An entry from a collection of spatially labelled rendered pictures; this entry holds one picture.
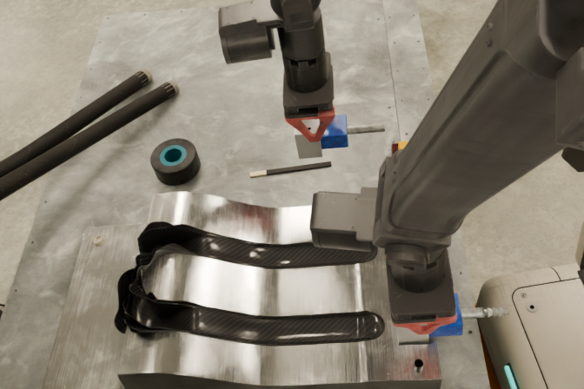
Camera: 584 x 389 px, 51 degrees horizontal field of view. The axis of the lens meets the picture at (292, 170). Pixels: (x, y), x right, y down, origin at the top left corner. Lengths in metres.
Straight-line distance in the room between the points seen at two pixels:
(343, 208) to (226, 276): 0.28
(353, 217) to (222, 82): 0.70
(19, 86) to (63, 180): 1.66
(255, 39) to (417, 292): 0.35
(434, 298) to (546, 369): 0.82
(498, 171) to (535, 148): 0.04
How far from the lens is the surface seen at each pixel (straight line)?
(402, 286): 0.65
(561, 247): 1.95
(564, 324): 1.51
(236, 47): 0.75
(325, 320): 0.79
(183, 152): 1.06
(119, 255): 0.93
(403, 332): 0.74
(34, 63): 2.87
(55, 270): 1.04
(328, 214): 0.57
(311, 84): 0.80
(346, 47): 1.25
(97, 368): 0.86
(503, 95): 0.24
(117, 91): 1.21
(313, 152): 0.90
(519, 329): 1.48
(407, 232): 0.47
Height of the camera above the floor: 1.60
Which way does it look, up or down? 50 degrees down
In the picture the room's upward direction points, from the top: 10 degrees counter-clockwise
